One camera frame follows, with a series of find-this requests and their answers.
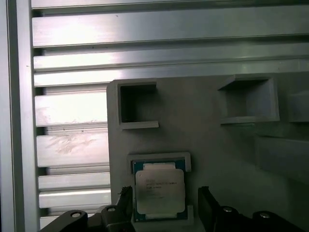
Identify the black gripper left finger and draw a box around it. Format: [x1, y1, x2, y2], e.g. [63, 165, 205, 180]
[36, 185, 135, 232]

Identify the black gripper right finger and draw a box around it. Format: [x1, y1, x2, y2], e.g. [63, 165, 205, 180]
[197, 186, 309, 232]

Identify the silver CPU chip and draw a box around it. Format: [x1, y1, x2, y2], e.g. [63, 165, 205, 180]
[131, 160, 188, 222]

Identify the grey plastic parts rack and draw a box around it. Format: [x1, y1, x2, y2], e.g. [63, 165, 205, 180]
[106, 73, 309, 232]

